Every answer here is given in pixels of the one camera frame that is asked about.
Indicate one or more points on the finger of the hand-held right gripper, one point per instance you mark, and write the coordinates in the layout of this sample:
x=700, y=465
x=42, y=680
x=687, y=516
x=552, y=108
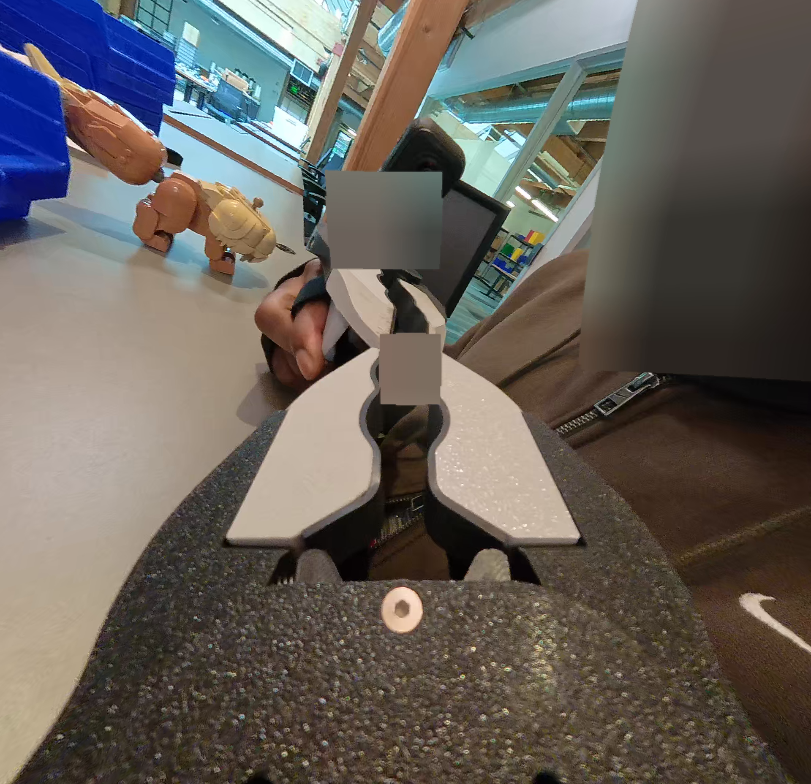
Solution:
x=428, y=305
x=368, y=305

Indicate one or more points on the wooden post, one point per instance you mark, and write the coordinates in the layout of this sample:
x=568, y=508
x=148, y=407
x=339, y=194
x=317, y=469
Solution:
x=412, y=69

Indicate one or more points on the stack of blue bins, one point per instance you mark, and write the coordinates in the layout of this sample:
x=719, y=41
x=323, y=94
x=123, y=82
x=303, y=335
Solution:
x=114, y=43

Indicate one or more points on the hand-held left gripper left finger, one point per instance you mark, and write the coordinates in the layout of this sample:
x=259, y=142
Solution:
x=311, y=480

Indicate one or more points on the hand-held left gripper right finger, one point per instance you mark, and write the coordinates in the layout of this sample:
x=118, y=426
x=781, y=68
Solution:
x=497, y=480

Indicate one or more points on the tan brick animal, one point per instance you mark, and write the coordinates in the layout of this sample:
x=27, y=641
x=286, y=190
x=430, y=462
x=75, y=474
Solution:
x=216, y=221

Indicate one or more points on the person's right forearm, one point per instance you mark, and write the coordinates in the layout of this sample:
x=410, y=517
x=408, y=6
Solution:
x=520, y=335

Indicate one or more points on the brown toy figure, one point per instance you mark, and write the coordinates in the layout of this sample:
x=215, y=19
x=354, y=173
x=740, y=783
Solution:
x=114, y=132

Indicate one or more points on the black monitor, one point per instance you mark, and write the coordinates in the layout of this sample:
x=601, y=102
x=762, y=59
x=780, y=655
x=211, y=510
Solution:
x=472, y=240

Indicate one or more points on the blue plastic bin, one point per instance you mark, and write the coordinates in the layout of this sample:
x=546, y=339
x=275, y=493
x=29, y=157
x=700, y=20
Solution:
x=32, y=138

